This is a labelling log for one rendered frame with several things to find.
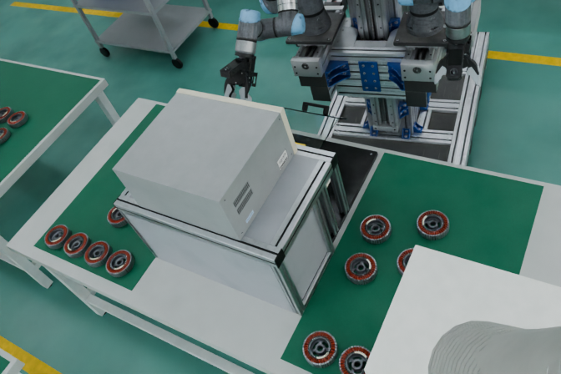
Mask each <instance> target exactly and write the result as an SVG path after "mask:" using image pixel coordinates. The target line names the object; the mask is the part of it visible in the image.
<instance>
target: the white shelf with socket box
mask: <svg viewBox="0 0 561 374"><path fill-rule="evenodd" d="M468 321H491V322H495V323H499V324H504V325H508V326H516V327H520V328H523V329H540V328H548V327H555V326H561V287H559V286H554V285H551V284H548V283H545V282H542V281H539V280H534V279H531V278H528V277H525V276H522V275H517V274H514V273H511V272H508V271H505V270H499V269H497V268H493V267H491V266H488V265H483V264H479V263H477V262H474V261H470V260H465V259H463V258H459V257H456V256H454V255H449V254H445V253H442V252H439V251H436V250H431V249H428V248H425V247H422V246H419V245H415V247H414V249H413V252H412V255H411V257H410V259H409V261H408V263H407V267H406V269H405V271H404V273H403V276H402V279H401V281H400V284H399V286H398V287H397V291H396V294H395V295H394V298H393V300H392V303H391V305H390V308H389V310H388V313H387V315H386V318H385V320H384V322H383V324H382V328H381V330H380V332H379V334H378V337H377V339H376V342H375V344H374V347H373V348H372V351H371V354H370V356H369V358H368V361H367V363H366V366H365V368H364V371H365V373H366V374H428V364H429V361H430V357H431V354H432V349H433V348H434V346H435V345H436V344H437V342H438V341H439V339H440V338H441V336H442V335H443V334H445V333H446V332H447V331H449V330H450V329H452V328H453V327H454V326H456V325H459V324H462V323H465V322H468Z"/></svg>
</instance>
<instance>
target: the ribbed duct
mask: <svg viewBox="0 0 561 374"><path fill-rule="evenodd" d="M428 374H561V326H555V327H548V328H540V329H523V328H520V327H516V326H508V325H504V324H499V323H495V322H491V321H468V322H465V323H462V324H459V325H456V326H454V327H453V328H452V329H450V330H449V331H447V332H446V333H445V334H443V335H442V336H441V338H440V339H439V341H438V342H437V344H436V345H435V346H434V348H433V349H432V354H431V357H430V361H429V364H428Z"/></svg>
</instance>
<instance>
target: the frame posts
mask: <svg viewBox="0 0 561 374"><path fill-rule="evenodd" d="M330 179H331V185H332V188H333V191H334V194H335V197H336V202H337V206H338V209H339V212H340V213H342V212H343V213H344V215H346V214H347V211H348V210H349V205H348V202H347V198H346V192H345V190H344V186H343V183H342V179H341V173H340V170H339V166H338V164H337V165H336V167H335V169H334V171H333V172H332V174H331V177H330ZM319 201H320V203H321V208H322V211H323V214H324V216H325V219H326V224H327V227H328V230H329V232H330V234H331V233H332V234H333V235H336V234H337V233H336V232H337V231H338V230H339V229H338V225H337V223H336V217H335V215H334V211H333V209H332V205H331V201H330V197H329V195H328V191H327V188H326V185H325V187H324V189H323V190H322V192H321V194H320V196H319Z"/></svg>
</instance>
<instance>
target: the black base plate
mask: <svg viewBox="0 0 561 374"><path fill-rule="evenodd" d="M321 149H322V150H325V151H330V152H333V153H336V154H337V158H338V161H339V162H338V166H339V170H340V173H341V179H342V183H343V186H344V190H345V192H346V198H347V202H348V205H349V210H348V211H347V214H346V215H344V213H343V212H342V213H340V212H339V209H338V206H337V202H336V197H335V194H334V191H333V188H332V185H331V182H330V183H329V184H328V186H327V191H328V195H329V197H330V201H331V205H332V209H333V211H334V215H335V217H336V223H337V225H338V229H339V230H340V228H341V227H342V225H343V223H344V221H345V219H346V217H347V215H348V213H349V211H350V209H351V207H352V205H353V203H354V201H355V199H356V197H357V195H358V193H359V191H360V189H361V187H362V186H363V184H364V182H365V180H366V177H367V176H368V174H369V172H370V170H371V167H372V166H373V164H374V162H375V160H376V158H377V156H378V153H377V152H376V151H372V150H369V149H361V148H357V147H353V146H349V145H345V144H338V143H333V142H330V141H325V142H324V144H323V145H322V147H321ZM339 230H338V231H337V232H336V233H337V234H338V232H339ZM337 234H336V235H337ZM330 235H331V240H332V243H333V242H334V240H335V238H336V235H333V234H332V233H331V234H330Z"/></svg>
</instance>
